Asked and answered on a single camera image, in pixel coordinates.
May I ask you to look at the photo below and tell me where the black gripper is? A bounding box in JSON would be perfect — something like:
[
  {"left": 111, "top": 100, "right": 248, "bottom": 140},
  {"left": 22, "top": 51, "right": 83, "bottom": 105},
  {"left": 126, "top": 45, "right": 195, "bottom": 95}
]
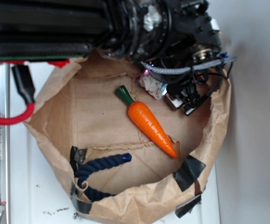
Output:
[{"left": 135, "top": 0, "right": 222, "bottom": 115}]

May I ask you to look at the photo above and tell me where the orange toy carrot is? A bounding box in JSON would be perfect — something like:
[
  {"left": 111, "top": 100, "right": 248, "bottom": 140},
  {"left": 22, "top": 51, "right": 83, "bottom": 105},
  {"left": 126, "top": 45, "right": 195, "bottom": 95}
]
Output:
[{"left": 115, "top": 85, "right": 178, "bottom": 158}]

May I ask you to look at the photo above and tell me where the brown paper bag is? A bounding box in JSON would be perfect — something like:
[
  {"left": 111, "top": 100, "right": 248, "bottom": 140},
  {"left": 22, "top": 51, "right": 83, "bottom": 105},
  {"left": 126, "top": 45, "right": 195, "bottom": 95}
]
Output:
[{"left": 26, "top": 53, "right": 231, "bottom": 224}]

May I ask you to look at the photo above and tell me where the grey braided cable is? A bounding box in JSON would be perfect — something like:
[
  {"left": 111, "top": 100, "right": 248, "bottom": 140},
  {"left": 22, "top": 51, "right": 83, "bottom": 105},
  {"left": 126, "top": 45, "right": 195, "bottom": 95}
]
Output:
[{"left": 141, "top": 56, "right": 238, "bottom": 75}]

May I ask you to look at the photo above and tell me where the red cable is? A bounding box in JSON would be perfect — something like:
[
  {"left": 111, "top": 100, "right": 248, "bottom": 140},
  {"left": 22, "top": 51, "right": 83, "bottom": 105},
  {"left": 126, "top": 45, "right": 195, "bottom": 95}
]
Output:
[{"left": 0, "top": 102, "right": 36, "bottom": 126}]

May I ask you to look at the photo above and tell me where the dark blue rope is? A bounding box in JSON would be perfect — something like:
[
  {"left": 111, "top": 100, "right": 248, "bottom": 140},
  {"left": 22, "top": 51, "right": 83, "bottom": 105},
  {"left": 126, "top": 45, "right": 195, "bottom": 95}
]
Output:
[{"left": 74, "top": 153, "right": 133, "bottom": 203}]

